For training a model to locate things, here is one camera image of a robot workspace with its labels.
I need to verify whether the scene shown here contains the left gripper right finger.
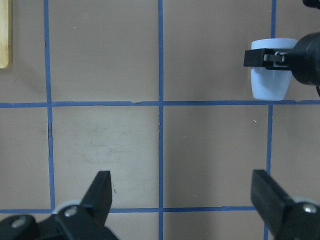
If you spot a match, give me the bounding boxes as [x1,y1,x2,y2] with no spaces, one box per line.
[250,169,320,240]

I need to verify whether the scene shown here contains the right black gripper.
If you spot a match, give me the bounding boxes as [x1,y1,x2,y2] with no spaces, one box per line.
[243,32,320,87]

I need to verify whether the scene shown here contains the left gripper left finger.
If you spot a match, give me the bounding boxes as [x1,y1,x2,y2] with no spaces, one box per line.
[52,170,113,240]

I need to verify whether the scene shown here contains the light blue plastic cup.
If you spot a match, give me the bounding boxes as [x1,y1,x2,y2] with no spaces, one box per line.
[250,38,298,101]

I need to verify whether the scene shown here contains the wooden cup rack stand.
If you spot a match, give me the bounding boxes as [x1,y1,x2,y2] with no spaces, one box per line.
[0,0,13,70]

